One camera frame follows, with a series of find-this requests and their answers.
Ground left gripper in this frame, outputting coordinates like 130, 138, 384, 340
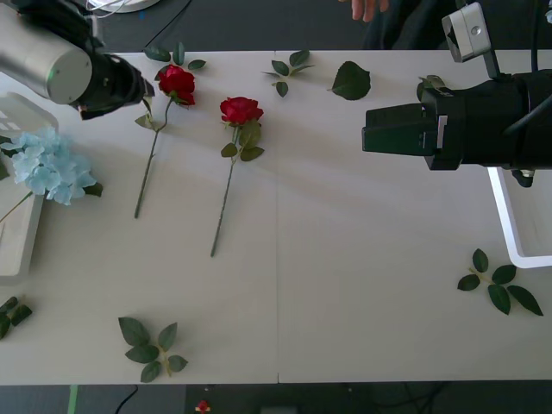
101, 54, 158, 115

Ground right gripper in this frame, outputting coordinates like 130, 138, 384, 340
361, 72, 532, 173

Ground red rose with green stem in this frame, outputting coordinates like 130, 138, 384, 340
210, 97, 266, 259
134, 64, 197, 220

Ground pale blue flower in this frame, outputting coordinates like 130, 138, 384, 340
0, 126, 104, 224

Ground person's hand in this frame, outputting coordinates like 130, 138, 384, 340
351, 0, 390, 23

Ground small curled green leaf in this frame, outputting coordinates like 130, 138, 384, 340
416, 74, 447, 101

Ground large single green leaf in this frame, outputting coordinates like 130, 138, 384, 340
326, 60, 372, 102

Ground white round base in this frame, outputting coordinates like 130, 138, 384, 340
92, 0, 159, 14

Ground person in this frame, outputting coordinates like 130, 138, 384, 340
338, 0, 458, 51

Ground shallow white box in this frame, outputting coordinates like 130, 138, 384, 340
0, 85, 60, 287
486, 166, 552, 269

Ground loose dark green leaf twig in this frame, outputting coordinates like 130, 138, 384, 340
0, 295, 34, 341

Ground thin black floor cable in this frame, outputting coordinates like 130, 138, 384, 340
144, 0, 193, 49
112, 383, 140, 414

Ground white cable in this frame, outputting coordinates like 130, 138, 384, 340
85, 0, 130, 17

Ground right arm wrist camera box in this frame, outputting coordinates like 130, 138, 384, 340
441, 1, 493, 65

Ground black floor cable bundle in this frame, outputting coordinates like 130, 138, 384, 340
336, 381, 454, 414

